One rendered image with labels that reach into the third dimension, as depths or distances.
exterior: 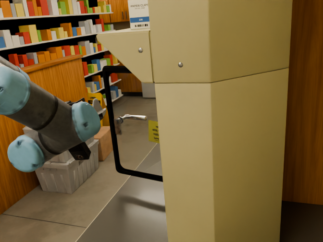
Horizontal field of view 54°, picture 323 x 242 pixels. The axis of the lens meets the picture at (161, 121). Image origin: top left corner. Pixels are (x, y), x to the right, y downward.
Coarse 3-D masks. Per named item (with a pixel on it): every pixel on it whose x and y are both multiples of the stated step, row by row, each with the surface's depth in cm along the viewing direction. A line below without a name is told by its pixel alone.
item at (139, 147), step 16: (112, 80) 104; (128, 80) 101; (112, 96) 106; (128, 96) 103; (144, 96) 100; (128, 112) 105; (144, 112) 102; (128, 128) 108; (144, 128) 104; (128, 144) 110; (144, 144) 106; (128, 160) 112; (144, 160) 109; (160, 160) 105
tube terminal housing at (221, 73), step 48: (192, 0) 54; (240, 0) 56; (288, 0) 61; (192, 48) 57; (240, 48) 59; (288, 48) 64; (192, 96) 60; (240, 96) 62; (192, 144) 63; (240, 144) 65; (192, 192) 67; (240, 192) 69; (192, 240) 71; (240, 240) 73
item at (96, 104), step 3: (93, 99) 90; (96, 99) 90; (93, 102) 89; (96, 102) 90; (93, 105) 89; (96, 105) 90; (99, 105) 92; (96, 108) 90; (99, 108) 92; (105, 108) 96; (99, 111) 91; (102, 111) 92; (105, 111) 94; (102, 114) 91
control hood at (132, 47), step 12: (96, 36) 62; (108, 36) 61; (120, 36) 60; (132, 36) 60; (144, 36) 59; (108, 48) 62; (120, 48) 61; (132, 48) 60; (144, 48) 60; (120, 60) 62; (132, 60) 61; (144, 60) 60; (132, 72) 62; (144, 72) 61
